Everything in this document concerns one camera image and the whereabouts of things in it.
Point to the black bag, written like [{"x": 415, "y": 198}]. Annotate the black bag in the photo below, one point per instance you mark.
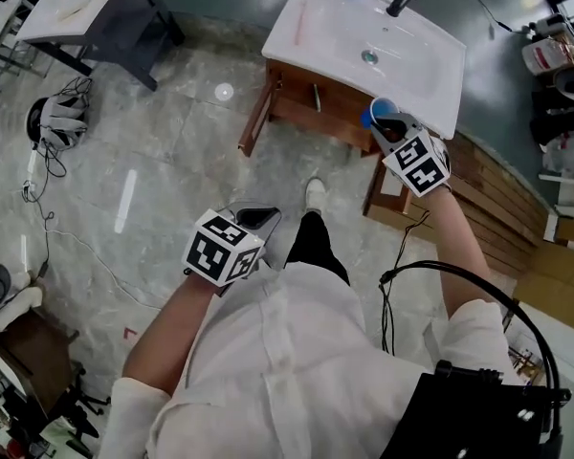
[{"x": 555, "y": 117}]

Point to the white toilet bowl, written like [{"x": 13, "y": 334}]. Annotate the white toilet bowl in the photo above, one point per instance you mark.
[{"x": 562, "y": 77}]

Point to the person's left forearm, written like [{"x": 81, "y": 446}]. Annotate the person's left forearm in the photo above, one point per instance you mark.
[{"x": 172, "y": 328}]

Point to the white headset rig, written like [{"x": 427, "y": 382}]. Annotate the white headset rig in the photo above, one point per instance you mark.
[{"x": 57, "y": 117}]

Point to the white bucket red label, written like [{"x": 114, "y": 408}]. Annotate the white bucket red label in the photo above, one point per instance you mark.
[{"x": 540, "y": 58}]

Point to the person's white shirt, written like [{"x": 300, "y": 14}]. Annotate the person's white shirt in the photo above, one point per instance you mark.
[{"x": 292, "y": 376}]

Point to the pink toothbrush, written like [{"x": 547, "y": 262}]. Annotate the pink toothbrush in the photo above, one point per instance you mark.
[{"x": 300, "y": 22}]

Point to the chrome sink drain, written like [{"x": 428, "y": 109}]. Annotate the chrome sink drain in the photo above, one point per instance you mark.
[{"x": 369, "y": 58}]

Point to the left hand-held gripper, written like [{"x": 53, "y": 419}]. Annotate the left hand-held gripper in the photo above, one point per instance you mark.
[{"x": 220, "y": 251}]

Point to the person's white shoe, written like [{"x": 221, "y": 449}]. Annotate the person's white shoe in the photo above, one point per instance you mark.
[{"x": 315, "y": 194}]

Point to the black backpack unit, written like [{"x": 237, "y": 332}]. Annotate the black backpack unit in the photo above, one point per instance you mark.
[{"x": 459, "y": 419}]

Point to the person's black trousers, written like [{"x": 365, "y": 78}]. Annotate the person's black trousers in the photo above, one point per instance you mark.
[{"x": 315, "y": 246}]

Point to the person's right forearm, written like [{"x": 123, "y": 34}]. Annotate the person's right forearm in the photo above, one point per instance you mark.
[{"x": 452, "y": 246}]

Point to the white sink basin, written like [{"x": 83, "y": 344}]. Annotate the white sink basin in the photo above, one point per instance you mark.
[{"x": 325, "y": 41}]

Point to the large flat cardboard box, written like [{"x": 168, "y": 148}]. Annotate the large flat cardboard box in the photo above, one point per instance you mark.
[{"x": 555, "y": 285}]

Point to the beige cushion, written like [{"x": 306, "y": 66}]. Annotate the beige cushion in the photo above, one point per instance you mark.
[{"x": 24, "y": 299}]

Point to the black chair base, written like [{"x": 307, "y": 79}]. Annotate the black chair base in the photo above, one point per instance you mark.
[{"x": 81, "y": 409}]

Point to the wooden vanity cabinet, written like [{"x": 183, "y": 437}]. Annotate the wooden vanity cabinet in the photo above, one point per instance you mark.
[{"x": 296, "y": 113}]

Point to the wooden cabinet door white panel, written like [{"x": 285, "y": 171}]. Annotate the wooden cabinet door white panel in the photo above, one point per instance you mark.
[
  {"x": 256, "y": 122},
  {"x": 387, "y": 203}
]

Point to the blue plastic cup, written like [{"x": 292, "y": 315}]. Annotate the blue plastic cup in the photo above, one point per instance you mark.
[{"x": 378, "y": 110}]

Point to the small cardboard box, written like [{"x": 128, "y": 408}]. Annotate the small cardboard box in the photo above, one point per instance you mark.
[{"x": 571, "y": 230}]

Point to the white metal table frame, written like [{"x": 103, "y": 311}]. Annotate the white metal table frame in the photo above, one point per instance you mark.
[{"x": 571, "y": 182}]

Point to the wooden plank platform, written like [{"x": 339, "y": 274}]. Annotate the wooden plank platform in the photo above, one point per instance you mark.
[{"x": 497, "y": 208}]

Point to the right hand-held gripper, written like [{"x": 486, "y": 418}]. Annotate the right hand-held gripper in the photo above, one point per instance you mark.
[{"x": 418, "y": 165}]

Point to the dark grey vanity white top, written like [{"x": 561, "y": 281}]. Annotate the dark grey vanity white top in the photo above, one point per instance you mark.
[{"x": 124, "y": 22}]

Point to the white side table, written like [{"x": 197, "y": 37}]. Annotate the white side table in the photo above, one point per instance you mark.
[{"x": 0, "y": 22}]

